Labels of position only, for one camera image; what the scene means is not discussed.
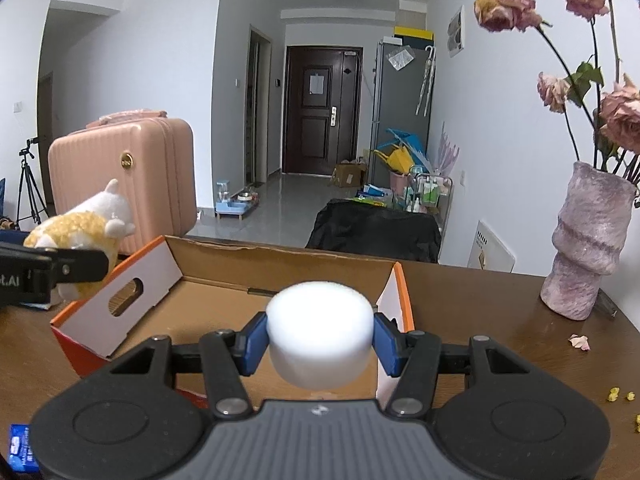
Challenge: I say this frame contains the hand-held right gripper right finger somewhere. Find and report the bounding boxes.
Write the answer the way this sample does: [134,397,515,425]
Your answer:
[372,312,531,420]

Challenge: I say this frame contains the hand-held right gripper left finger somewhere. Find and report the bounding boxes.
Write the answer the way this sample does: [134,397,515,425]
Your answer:
[107,311,269,420]

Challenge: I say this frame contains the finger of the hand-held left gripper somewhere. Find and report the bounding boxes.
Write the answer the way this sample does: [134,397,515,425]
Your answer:
[50,248,110,286]

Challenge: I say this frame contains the yellow white plush toy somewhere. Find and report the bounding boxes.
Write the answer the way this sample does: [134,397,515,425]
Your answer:
[24,178,136,301]

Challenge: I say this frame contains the white foam cylinder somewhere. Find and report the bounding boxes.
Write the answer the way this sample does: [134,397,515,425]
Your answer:
[266,281,375,390]

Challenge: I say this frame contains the orange cardboard box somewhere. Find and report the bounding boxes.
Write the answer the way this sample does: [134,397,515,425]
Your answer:
[50,234,416,411]

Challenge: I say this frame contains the small blue tissue packet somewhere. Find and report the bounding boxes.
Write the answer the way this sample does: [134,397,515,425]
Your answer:
[7,424,42,474]

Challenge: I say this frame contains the pink ribbed suitcase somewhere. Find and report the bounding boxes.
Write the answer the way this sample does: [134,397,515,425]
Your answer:
[47,109,198,256]

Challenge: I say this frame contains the white flat panel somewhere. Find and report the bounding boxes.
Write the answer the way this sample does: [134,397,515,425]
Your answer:
[467,234,516,274]

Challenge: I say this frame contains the blue white pet feeder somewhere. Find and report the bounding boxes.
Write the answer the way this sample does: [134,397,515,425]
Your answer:
[216,180,261,218]

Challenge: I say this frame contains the metal cart with bottles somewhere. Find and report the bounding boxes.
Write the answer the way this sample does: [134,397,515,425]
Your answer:
[400,165,454,233]

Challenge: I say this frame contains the open brown carton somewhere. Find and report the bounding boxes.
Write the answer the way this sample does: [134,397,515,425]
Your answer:
[331,161,367,189]

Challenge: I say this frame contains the yellow bag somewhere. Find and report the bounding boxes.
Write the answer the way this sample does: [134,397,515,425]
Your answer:
[372,142,412,174]

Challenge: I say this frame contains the purple feather decoration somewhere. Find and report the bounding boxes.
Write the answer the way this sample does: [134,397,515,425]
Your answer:
[437,121,460,177]

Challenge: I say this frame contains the black eyeglasses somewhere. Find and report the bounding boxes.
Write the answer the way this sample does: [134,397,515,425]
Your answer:
[596,292,621,317]

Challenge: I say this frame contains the dark brown entrance door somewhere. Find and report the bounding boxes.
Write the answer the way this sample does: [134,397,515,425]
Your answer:
[282,45,363,178]

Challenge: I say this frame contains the mottled pink ceramic vase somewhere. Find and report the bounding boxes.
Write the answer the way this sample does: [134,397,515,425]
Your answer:
[540,161,638,321]

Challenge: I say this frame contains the scattered yellow petal bits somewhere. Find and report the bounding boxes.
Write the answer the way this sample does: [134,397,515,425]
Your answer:
[605,385,640,434]

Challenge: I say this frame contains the grey refrigerator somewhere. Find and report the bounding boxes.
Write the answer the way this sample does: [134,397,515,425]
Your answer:
[370,37,436,191]

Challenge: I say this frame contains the white folded umbrella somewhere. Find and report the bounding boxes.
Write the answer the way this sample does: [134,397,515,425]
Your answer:
[416,45,436,117]

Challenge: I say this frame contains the clear plastic bag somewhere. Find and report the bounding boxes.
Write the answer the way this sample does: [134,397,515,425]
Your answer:
[387,45,416,71]

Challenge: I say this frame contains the yellow black box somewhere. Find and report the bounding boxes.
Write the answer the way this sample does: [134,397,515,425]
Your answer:
[394,26,436,44]

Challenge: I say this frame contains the dried pink rose bouquet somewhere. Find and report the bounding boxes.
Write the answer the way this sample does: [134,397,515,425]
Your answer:
[474,0,640,196]

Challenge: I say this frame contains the black camera tripod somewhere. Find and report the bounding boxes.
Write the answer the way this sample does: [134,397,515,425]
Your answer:
[16,136,47,232]

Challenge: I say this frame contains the white wall electrical panel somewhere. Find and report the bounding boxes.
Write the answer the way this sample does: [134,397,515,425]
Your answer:
[447,5,466,58]

